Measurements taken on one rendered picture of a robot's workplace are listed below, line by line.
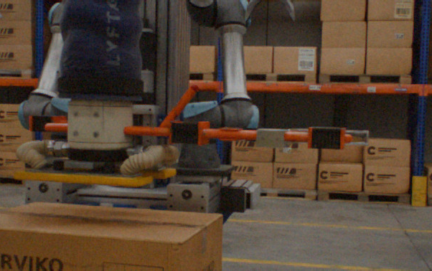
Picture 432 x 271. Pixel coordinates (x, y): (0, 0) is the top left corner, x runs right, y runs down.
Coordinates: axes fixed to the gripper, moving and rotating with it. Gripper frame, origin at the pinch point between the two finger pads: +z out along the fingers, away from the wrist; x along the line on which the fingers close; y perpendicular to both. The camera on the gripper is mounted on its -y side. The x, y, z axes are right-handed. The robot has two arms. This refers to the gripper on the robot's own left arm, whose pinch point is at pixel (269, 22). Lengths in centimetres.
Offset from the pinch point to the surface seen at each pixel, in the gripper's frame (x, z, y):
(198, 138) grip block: -13, 35, 45
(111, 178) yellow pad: -33, 45, 54
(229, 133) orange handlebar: -5, 33, 44
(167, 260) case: -16, 62, 61
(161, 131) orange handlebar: -23, 33, 43
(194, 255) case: -12, 63, 52
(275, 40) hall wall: -61, -81, -808
